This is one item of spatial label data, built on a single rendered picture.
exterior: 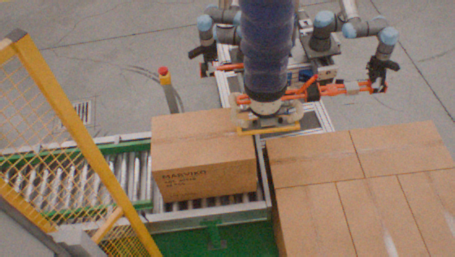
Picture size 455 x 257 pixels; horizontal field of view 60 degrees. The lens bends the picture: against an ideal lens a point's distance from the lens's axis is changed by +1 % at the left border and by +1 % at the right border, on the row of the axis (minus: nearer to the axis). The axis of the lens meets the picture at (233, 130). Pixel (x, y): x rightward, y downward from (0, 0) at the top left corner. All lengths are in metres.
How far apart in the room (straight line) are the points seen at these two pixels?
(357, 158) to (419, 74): 1.68
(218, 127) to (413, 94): 2.22
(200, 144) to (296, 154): 0.75
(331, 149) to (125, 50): 2.62
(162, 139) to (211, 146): 0.30
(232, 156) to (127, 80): 2.16
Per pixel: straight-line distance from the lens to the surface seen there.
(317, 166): 2.67
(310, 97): 2.08
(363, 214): 2.56
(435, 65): 4.36
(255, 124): 2.08
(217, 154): 2.22
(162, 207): 2.57
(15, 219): 1.00
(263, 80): 1.85
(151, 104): 3.83
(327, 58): 2.71
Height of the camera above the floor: 2.80
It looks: 53 degrees down
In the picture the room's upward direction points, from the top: 5 degrees counter-clockwise
